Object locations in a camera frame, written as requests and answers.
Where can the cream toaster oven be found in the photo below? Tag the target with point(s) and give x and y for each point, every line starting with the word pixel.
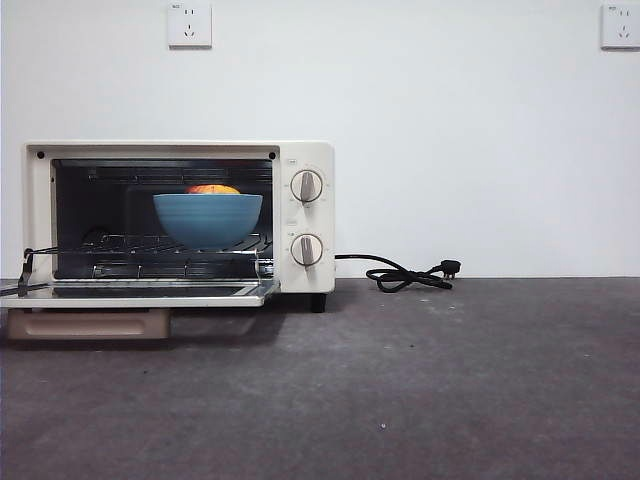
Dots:
pixel 327 225

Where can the oven knob under small label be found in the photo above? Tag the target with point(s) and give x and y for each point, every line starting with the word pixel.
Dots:
pixel 306 186

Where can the white wall socket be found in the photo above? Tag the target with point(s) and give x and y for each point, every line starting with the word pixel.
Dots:
pixel 190 25
pixel 620 25

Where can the blue bowl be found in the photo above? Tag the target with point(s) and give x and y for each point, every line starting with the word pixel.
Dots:
pixel 207 220

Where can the red yellow apple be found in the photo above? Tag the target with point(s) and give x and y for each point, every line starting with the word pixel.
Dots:
pixel 212 190

